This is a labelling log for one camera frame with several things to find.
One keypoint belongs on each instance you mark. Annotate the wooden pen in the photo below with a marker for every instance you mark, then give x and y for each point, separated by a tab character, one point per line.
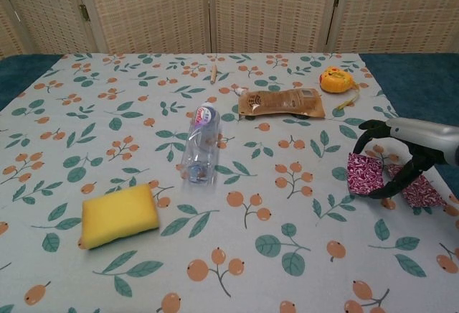
213	74

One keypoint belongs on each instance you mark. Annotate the floral tablecloth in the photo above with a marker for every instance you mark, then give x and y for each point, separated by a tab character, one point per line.
143	155

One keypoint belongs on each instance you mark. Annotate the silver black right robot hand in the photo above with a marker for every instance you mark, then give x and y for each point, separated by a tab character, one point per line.
426	140

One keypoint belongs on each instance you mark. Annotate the woven bamboo screen panel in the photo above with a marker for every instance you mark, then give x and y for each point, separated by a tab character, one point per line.
272	8
150	8
401	8
43	11

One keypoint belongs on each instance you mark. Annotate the yellow sponge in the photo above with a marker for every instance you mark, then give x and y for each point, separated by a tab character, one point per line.
118	216

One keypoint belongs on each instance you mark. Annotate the brown snack pouch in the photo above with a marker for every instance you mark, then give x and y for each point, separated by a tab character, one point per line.
279	103

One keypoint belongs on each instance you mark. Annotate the pink patterned pouch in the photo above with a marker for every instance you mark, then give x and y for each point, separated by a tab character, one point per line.
425	194

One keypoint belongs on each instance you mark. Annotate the yellow cartoon tape measure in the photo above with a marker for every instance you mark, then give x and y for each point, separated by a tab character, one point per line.
335	79

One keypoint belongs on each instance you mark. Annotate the clear plastic water bottle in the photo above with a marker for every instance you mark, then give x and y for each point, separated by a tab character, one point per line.
201	140

